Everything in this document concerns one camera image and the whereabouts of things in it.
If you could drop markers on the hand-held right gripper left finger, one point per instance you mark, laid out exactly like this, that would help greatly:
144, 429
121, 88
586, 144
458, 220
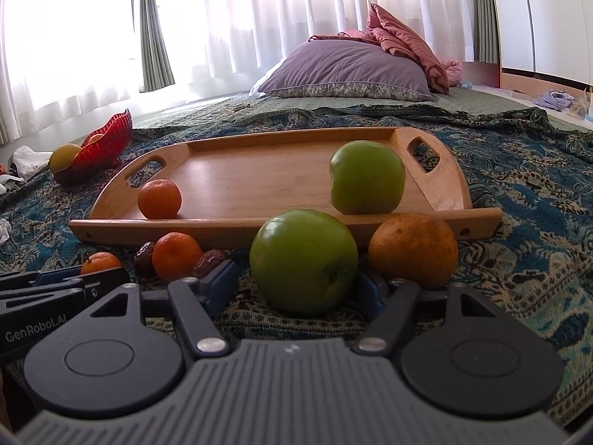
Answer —
221, 285

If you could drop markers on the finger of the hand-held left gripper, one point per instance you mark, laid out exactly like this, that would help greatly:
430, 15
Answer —
62, 279
41, 300

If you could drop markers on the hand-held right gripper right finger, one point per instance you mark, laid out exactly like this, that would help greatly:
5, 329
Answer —
370, 294

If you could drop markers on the red date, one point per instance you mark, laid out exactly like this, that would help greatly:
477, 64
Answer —
144, 259
208, 262

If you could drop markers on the small tangerine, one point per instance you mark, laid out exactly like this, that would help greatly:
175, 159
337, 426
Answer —
160, 199
101, 263
177, 256

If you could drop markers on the large orange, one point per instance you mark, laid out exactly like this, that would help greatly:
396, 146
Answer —
412, 248

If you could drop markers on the green apple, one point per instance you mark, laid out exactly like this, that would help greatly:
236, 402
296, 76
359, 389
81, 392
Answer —
301, 259
366, 176

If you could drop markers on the wooden tray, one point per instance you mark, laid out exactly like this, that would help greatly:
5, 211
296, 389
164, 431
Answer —
259, 181

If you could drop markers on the crumpled white tissue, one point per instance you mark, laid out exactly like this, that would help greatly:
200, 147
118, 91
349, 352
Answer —
3, 231

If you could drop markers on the yellow citrus fruit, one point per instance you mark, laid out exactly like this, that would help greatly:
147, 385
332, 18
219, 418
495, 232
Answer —
64, 157

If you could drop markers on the white paper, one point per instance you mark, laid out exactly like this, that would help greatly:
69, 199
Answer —
30, 160

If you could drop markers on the red glass bowl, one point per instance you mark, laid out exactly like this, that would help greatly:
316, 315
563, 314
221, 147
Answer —
104, 146

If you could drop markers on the blue paisley blanket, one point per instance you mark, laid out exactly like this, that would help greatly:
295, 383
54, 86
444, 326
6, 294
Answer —
509, 185

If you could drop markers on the white pillow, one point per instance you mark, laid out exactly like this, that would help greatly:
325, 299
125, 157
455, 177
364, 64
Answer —
268, 81

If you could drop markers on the green bedspread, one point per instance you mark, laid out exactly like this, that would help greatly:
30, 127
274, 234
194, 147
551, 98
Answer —
486, 102

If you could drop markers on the purple pillow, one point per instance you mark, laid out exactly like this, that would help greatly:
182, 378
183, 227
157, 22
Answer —
347, 67

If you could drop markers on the pink quilt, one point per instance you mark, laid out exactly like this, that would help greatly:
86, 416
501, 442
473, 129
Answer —
403, 39

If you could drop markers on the grey-green curtain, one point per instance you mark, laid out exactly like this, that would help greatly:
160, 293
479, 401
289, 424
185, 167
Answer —
153, 32
485, 14

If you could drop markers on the lilac cloth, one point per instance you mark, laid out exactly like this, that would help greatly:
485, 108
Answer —
553, 101

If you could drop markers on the white sheer curtain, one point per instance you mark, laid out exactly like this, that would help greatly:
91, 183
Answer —
278, 18

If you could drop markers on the white wardrobe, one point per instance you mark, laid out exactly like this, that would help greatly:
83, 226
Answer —
546, 14

